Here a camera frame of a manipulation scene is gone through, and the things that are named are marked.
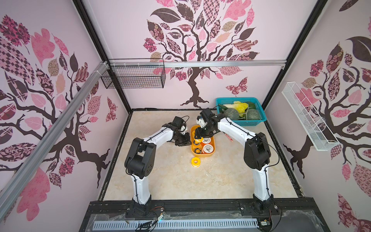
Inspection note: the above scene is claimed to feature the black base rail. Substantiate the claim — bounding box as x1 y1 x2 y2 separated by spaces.
79 197 330 232

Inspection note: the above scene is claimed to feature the black wire wall basket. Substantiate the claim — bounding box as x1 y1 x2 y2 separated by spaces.
101 58 166 89

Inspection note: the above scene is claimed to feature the green melon left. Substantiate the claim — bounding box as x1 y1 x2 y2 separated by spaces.
223 108 240 120

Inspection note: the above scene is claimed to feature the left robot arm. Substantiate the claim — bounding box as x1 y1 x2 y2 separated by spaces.
125 122 191 214

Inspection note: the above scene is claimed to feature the white slotted cable duct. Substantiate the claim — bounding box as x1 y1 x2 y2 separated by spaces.
91 218 259 232

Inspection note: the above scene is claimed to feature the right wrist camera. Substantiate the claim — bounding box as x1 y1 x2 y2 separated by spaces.
197 108 215 128

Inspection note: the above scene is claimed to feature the yellow plastic storage box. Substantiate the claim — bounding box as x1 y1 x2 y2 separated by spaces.
190 125 216 158

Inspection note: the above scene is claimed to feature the yellow black tape roll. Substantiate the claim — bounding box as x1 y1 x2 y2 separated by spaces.
194 148 202 154

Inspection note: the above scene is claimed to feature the green melon right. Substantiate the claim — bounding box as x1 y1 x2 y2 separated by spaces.
246 108 261 120

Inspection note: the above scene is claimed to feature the white wire wall shelf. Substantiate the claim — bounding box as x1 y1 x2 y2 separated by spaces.
282 82 340 151

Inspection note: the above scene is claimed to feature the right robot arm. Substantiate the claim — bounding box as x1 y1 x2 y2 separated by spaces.
195 108 274 214

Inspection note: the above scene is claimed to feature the orange tape roll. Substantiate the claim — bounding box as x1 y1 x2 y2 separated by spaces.
203 144 214 154
202 138 212 144

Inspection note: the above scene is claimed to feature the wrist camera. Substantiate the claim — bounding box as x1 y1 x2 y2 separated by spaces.
172 116 187 134
197 108 215 128

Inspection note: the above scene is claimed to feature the green melon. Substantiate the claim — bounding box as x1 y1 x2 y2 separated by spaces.
246 108 261 120
223 108 240 120

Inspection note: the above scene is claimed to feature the teal plastic basket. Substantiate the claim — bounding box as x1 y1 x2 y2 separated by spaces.
215 97 267 126

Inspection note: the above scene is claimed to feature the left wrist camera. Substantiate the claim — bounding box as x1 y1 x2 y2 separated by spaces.
172 116 187 134

